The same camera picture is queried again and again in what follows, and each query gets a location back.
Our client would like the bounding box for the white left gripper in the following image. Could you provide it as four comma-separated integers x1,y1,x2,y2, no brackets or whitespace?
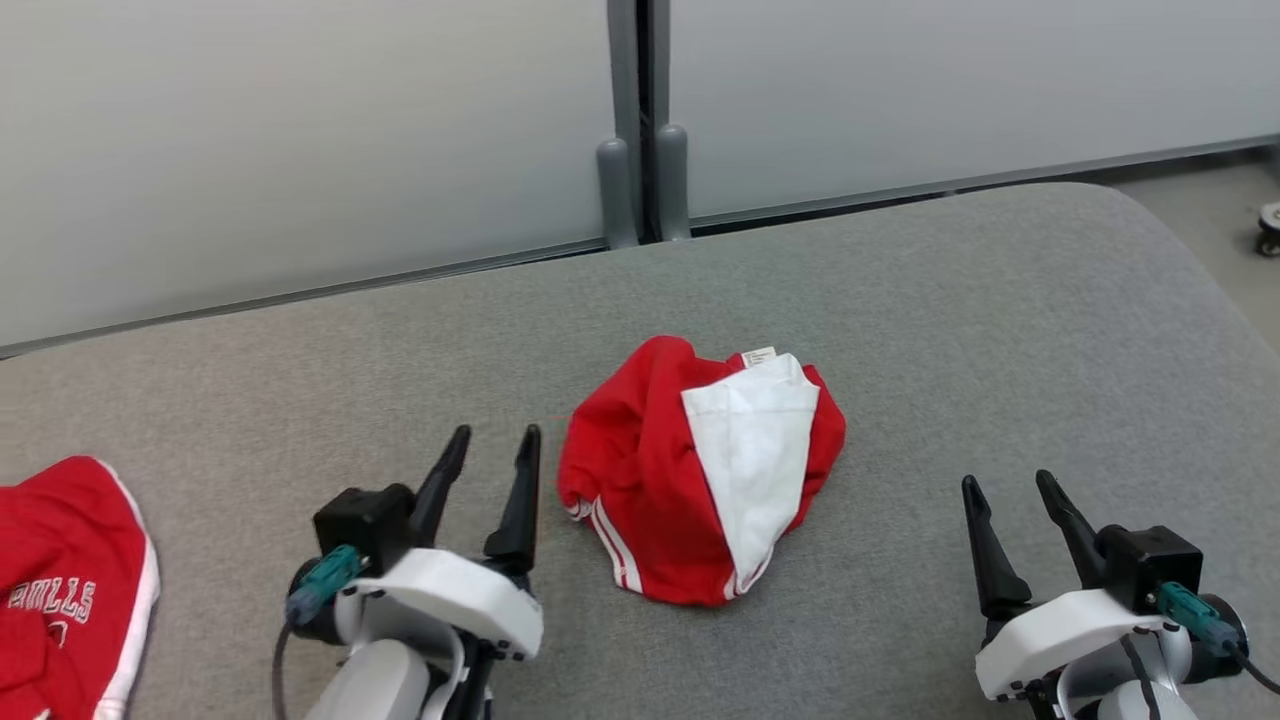
340,425,546,662

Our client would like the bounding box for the black right cable teal plug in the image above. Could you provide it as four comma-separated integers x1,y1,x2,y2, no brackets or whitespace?
1154,582,1280,694

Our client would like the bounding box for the red Bulls jersey garment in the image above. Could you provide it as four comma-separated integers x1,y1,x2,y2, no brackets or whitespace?
0,456,161,720

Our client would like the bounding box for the red white striped garment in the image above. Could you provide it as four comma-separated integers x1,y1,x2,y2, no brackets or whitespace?
557,335,848,608

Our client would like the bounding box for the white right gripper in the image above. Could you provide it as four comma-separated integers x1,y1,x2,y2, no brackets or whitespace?
961,470,1177,702

